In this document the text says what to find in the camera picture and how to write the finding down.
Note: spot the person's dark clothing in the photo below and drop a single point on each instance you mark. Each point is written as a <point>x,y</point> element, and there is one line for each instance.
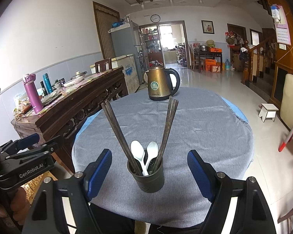
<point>117,224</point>

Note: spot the person's left hand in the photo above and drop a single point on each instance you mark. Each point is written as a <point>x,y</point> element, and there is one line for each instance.
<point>20,199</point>

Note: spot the blue under cloth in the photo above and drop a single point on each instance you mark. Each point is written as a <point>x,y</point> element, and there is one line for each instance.
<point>234,109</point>

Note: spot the teal bottle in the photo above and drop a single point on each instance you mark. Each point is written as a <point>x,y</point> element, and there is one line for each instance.
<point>47,84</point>

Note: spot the white bowl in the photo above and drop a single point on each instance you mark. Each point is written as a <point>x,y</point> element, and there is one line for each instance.
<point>72,83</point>

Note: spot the purple thermos bottle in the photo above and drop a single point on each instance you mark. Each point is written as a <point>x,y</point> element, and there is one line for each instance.
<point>34,95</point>

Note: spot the round wall clock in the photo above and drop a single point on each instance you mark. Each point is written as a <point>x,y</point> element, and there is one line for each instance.
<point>155,18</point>

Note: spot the tall wooden chair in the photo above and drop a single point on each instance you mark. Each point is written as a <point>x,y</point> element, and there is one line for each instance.
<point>191,56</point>

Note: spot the bronze electric kettle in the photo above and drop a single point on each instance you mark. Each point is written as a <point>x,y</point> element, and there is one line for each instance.
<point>158,85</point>

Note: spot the bundle of dark chopsticks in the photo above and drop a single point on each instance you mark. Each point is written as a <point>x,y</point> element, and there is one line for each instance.
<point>167,126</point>

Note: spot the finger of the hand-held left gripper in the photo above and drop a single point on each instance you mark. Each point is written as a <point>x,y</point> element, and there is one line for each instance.
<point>26,141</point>
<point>51,148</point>

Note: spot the pink wall calendar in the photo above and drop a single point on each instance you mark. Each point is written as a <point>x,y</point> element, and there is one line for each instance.
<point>283,34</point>

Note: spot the dark metal utensil holder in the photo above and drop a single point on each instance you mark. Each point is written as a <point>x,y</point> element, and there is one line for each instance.
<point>149,182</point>

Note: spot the glass shelf with bottles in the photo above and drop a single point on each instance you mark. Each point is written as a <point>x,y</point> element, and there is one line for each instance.
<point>149,46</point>

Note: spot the metal basin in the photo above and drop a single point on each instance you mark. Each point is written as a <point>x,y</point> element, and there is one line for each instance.
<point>203,48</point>

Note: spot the small white stool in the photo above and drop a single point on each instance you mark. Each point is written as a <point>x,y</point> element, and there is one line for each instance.
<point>269,108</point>

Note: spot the white chest freezer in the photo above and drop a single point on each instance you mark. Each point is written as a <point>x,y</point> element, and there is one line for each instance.
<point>129,73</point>

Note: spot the flat orange box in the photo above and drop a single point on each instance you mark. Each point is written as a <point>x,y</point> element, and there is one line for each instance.
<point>215,50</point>

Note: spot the green basket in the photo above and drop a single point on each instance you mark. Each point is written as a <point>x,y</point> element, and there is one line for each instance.
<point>210,43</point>

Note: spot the grey refrigerator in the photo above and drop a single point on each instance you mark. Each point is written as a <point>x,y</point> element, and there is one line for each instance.
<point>123,41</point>

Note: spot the pot with glass lid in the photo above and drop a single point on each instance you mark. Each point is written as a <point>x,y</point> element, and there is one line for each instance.
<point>78,75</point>

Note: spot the grey tablecloth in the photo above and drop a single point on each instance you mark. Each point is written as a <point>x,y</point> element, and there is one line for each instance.
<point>205,131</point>

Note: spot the black bottle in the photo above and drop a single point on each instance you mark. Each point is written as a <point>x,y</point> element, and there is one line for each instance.
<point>43,89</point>

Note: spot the framed wall picture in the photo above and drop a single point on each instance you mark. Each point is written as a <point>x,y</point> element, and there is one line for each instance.
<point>207,26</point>

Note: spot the heap of snack packets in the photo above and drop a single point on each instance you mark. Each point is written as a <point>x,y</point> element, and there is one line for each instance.
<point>22,103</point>

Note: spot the brown wooden chair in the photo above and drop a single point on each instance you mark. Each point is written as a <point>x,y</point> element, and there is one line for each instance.
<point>103,65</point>

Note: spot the dark wooden side table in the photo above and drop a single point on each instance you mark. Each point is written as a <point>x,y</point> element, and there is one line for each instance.
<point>207,53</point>

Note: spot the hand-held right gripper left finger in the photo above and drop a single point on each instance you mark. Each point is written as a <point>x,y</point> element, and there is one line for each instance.
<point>100,173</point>

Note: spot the carved wooden sideboard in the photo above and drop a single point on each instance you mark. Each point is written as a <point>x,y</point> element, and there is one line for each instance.
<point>70,107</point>

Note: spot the brown door curtain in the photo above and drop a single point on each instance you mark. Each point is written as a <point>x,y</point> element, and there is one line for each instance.
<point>106,29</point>

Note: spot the blue water jug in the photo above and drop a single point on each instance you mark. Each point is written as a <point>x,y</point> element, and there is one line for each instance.
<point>227,65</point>

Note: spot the orange cardboard box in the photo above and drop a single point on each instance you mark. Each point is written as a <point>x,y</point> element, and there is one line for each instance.
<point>209,63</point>
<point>216,68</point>

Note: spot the dark slatted wooden chair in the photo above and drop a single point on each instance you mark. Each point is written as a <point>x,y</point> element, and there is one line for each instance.
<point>291,212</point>

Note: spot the wooden staircase railing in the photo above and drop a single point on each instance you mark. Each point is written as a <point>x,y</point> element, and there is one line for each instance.
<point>256,61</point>

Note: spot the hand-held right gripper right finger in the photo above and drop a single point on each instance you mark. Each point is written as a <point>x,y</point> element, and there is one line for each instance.
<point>200,175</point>

